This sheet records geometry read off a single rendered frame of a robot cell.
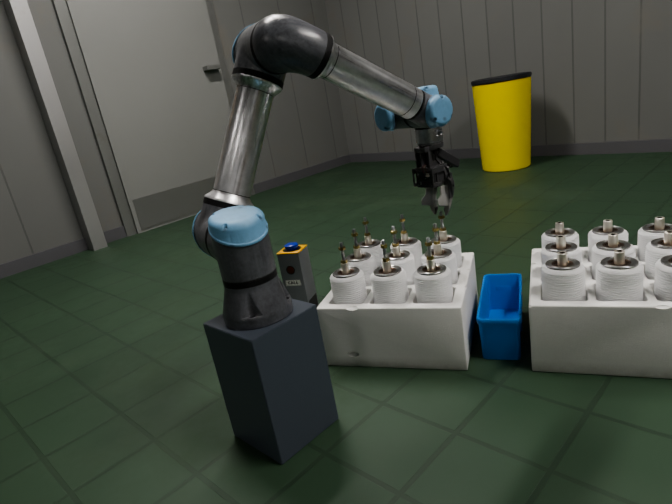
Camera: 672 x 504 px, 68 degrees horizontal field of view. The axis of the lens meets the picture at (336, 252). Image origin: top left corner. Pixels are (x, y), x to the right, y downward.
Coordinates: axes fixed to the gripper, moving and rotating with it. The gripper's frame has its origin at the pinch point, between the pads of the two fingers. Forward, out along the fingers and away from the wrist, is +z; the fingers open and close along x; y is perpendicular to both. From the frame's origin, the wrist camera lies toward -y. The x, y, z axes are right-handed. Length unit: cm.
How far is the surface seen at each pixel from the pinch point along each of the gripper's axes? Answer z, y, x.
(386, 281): 10.2, 30.9, 3.2
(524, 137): 13, -204, -78
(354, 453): 34, 63, 18
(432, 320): 20.0, 28.3, 14.6
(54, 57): -86, 12, -269
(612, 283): 12, 7, 49
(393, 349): 28.6, 33.5, 4.6
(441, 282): 11.3, 23.7, 15.1
